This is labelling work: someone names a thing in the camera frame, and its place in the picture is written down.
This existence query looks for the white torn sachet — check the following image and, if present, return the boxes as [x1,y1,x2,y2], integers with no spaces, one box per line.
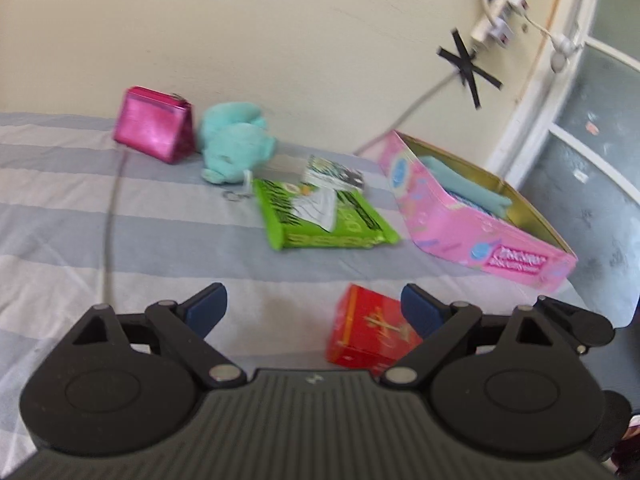
[289,187,341,233]

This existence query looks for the black tape cross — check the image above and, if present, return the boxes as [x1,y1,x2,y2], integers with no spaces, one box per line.
[437,29,504,109]

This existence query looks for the white power strip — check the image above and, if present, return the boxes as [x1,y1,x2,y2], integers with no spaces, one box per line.
[470,0,530,48]

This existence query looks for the striped bed sheet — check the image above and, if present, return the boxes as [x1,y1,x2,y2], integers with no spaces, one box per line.
[0,111,591,466]

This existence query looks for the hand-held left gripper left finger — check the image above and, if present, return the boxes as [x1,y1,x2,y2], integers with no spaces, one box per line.
[65,283,247,389]

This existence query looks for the pink cardboard box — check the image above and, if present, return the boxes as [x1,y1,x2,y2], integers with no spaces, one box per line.
[378,130,579,290]

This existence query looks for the teal folded cloth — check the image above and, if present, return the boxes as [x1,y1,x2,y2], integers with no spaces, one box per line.
[418,155,514,219]

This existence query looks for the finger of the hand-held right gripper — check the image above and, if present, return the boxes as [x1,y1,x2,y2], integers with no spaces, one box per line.
[537,295,617,357]

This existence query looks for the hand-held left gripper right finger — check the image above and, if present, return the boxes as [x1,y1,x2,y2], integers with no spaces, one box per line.
[381,283,568,387]

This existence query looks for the black and white card packet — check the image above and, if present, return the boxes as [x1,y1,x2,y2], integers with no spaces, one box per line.
[302,155,366,195]

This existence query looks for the green snack packet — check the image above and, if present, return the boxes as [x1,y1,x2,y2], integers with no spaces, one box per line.
[251,178,402,252]

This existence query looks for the white plug with cable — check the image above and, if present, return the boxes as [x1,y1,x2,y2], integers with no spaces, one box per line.
[522,15,585,73]

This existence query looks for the red cardboard box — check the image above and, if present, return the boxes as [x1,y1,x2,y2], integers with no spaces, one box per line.
[325,283,424,376]

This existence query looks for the magenta shiny purse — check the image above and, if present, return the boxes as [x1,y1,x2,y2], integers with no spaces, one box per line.
[113,86,195,165]

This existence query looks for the teal plush toy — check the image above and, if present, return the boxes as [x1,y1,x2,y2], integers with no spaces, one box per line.
[196,101,279,185]

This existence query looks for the white framed glass door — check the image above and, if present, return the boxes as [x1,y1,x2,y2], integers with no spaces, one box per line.
[485,0,640,328]

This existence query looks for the grey cable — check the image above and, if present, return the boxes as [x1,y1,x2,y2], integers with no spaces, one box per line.
[100,147,128,306]

